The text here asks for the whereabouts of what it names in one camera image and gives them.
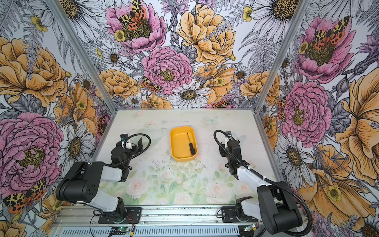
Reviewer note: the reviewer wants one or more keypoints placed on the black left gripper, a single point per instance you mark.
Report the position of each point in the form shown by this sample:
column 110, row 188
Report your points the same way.
column 135, row 151

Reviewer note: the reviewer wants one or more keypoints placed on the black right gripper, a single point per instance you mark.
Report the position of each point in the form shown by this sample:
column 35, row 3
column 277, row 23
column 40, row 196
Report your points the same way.
column 223, row 153

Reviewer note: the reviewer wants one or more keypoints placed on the black orange screwdriver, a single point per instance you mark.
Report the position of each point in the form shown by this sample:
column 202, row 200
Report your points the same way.
column 192, row 149

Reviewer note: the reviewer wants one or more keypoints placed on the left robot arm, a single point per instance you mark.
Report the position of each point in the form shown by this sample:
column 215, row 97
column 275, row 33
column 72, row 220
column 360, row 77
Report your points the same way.
column 81, row 183

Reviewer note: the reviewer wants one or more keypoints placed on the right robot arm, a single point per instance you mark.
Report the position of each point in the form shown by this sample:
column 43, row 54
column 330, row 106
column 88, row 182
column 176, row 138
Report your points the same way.
column 275, row 205

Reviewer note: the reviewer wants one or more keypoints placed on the yellow plastic bin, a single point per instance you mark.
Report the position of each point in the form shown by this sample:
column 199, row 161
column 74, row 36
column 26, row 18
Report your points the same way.
column 179, row 143

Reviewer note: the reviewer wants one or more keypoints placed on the green circuit board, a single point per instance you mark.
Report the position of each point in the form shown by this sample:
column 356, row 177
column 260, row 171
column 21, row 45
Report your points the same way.
column 119, row 231

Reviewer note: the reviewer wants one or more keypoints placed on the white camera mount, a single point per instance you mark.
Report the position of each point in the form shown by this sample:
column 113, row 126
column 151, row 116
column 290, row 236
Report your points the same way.
column 124, row 141

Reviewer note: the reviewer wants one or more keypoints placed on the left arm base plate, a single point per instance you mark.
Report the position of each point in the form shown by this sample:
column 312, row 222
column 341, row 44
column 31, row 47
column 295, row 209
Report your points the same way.
column 130, row 215

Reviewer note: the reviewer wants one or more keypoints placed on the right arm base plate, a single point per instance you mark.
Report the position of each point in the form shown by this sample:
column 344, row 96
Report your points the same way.
column 232, row 214

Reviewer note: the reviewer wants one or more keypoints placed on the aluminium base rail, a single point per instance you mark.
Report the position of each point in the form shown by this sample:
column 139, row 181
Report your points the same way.
column 156, row 221

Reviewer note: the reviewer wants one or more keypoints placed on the aluminium corner post left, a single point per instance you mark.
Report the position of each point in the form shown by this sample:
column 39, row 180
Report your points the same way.
column 73, row 38

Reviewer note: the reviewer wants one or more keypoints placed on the aluminium corner post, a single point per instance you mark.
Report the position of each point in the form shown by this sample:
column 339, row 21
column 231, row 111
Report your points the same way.
column 287, row 40
column 73, row 38

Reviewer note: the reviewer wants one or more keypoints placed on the aluminium corner post right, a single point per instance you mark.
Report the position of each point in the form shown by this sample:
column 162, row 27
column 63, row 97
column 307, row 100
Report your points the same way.
column 287, row 40

